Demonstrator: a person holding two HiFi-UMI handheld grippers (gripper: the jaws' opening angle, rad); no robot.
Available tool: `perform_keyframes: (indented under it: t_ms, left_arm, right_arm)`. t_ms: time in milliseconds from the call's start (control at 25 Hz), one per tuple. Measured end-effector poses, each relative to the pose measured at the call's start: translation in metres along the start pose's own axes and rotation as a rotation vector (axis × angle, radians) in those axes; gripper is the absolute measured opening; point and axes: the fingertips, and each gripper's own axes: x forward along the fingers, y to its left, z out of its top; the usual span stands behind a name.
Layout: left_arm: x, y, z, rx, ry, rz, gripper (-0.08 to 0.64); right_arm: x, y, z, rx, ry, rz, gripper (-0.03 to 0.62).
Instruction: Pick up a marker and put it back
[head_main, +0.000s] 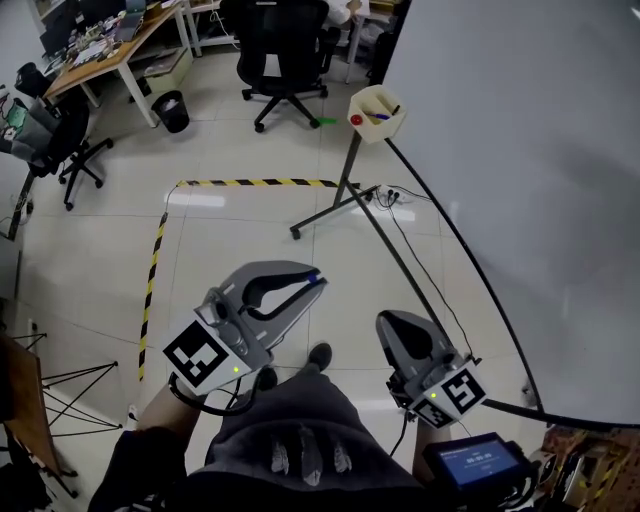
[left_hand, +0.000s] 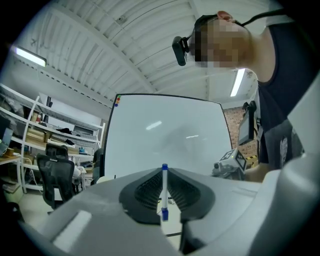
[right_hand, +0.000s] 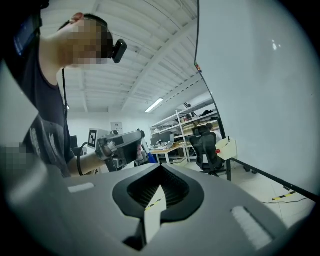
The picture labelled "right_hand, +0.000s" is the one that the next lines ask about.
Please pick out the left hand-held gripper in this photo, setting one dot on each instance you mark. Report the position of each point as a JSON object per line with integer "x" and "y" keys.
{"x": 107, "y": 147}

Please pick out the black head-worn camera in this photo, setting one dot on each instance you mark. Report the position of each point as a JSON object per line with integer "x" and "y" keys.
{"x": 119, "y": 51}

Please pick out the white plastic container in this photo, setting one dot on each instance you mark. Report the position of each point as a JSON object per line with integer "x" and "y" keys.
{"x": 180, "y": 162}

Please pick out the white shelving unit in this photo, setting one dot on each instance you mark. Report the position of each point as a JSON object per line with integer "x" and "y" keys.
{"x": 178, "y": 130}

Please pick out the person's left forearm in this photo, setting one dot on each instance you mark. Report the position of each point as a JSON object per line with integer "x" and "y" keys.
{"x": 90, "y": 163}

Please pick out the yellow black hazard tape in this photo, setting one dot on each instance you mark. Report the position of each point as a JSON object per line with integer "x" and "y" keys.
{"x": 283, "y": 196}

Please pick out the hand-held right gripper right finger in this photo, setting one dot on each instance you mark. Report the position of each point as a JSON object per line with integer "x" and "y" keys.
{"x": 212, "y": 220}

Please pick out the person's dark printed t-shirt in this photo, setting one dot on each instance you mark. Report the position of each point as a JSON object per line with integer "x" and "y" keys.
{"x": 47, "y": 120}

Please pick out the black mesh office chair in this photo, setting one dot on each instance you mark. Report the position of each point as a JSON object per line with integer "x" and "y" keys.
{"x": 206, "y": 150}

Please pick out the open laptop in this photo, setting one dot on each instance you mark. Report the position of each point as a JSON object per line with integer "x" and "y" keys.
{"x": 171, "y": 141}

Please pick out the black computer monitor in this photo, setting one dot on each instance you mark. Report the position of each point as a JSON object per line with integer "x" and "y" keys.
{"x": 158, "y": 138}

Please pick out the white paper wall sign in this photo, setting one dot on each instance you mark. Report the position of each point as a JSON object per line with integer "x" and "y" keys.
{"x": 116, "y": 127}

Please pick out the wooden desk with white legs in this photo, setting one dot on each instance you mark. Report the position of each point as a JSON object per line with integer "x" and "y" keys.
{"x": 170, "y": 149}

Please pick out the white blue whiteboard marker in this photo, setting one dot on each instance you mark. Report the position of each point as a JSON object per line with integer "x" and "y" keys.
{"x": 150, "y": 156}

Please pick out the large whiteboard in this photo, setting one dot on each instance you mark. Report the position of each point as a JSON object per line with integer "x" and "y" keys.
{"x": 262, "y": 87}

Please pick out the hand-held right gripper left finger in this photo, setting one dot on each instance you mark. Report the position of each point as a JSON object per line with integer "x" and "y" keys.
{"x": 82, "y": 220}

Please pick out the cream box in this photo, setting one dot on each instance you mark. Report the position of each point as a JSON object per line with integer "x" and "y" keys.
{"x": 227, "y": 150}

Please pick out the ceiling tube light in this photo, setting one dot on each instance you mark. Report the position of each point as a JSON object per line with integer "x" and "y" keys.
{"x": 154, "y": 105}

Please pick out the black wristband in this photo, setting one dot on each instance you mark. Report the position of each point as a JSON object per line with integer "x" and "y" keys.
{"x": 80, "y": 162}

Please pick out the person's head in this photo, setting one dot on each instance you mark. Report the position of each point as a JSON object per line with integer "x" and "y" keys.
{"x": 75, "y": 40}

